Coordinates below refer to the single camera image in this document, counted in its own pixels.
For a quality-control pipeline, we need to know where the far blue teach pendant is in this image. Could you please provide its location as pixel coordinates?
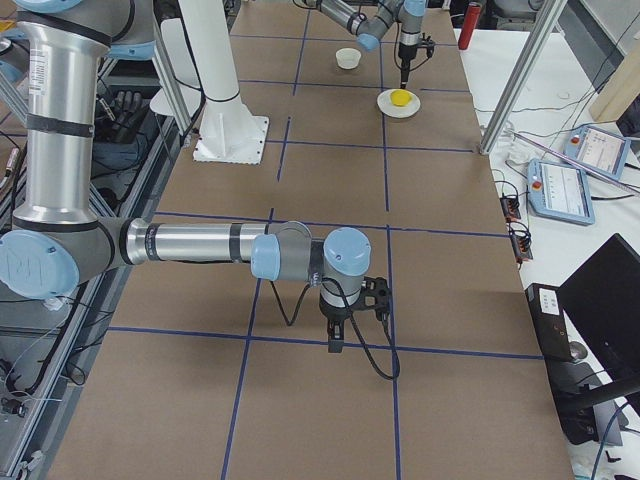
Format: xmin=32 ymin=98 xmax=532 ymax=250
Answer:
xmin=564 ymin=125 xmax=631 ymax=180

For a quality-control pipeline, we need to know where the white small bowl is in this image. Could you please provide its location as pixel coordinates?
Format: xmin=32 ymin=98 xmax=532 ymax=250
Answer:
xmin=335 ymin=48 xmax=361 ymax=70

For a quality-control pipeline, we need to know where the yellow lemon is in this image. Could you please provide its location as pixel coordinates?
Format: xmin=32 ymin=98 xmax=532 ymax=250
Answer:
xmin=390 ymin=89 xmax=412 ymax=107

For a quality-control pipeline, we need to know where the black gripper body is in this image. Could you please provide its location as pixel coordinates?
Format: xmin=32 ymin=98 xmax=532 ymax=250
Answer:
xmin=397 ymin=43 xmax=417 ymax=63
xmin=320 ymin=302 xmax=354 ymax=336

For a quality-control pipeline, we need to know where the blue teach pendant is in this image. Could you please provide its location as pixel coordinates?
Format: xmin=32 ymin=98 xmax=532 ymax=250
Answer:
xmin=527 ymin=159 xmax=595 ymax=225
xmin=564 ymin=125 xmax=631 ymax=180

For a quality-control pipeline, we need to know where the wooden board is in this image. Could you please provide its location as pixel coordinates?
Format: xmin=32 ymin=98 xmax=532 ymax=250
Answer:
xmin=589 ymin=34 xmax=640 ymax=122

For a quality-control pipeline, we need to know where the aluminium frame post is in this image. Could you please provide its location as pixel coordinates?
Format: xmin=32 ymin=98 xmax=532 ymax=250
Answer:
xmin=479 ymin=0 xmax=567 ymax=155

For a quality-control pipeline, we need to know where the orange black connector module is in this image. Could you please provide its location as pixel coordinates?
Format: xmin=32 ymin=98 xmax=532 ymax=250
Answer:
xmin=500 ymin=194 xmax=521 ymax=223

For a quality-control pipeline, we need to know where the near blue teach pendant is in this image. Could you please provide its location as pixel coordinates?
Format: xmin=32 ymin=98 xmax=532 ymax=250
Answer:
xmin=527 ymin=159 xmax=595 ymax=225

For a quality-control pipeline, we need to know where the black box device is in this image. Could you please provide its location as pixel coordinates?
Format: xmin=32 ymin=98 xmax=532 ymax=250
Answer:
xmin=525 ymin=283 xmax=587 ymax=363

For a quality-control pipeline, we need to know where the red cylinder tube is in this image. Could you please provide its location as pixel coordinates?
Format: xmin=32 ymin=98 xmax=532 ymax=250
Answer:
xmin=458 ymin=1 xmax=482 ymax=51

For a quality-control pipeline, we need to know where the white pedestal column base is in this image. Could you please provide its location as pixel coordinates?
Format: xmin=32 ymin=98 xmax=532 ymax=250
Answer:
xmin=179 ymin=0 xmax=269 ymax=165

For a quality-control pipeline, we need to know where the white round plate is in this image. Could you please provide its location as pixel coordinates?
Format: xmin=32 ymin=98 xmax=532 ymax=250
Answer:
xmin=376 ymin=89 xmax=421 ymax=119

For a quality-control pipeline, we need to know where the black laptop computer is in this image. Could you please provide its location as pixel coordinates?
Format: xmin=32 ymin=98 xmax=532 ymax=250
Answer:
xmin=558 ymin=233 xmax=639 ymax=380

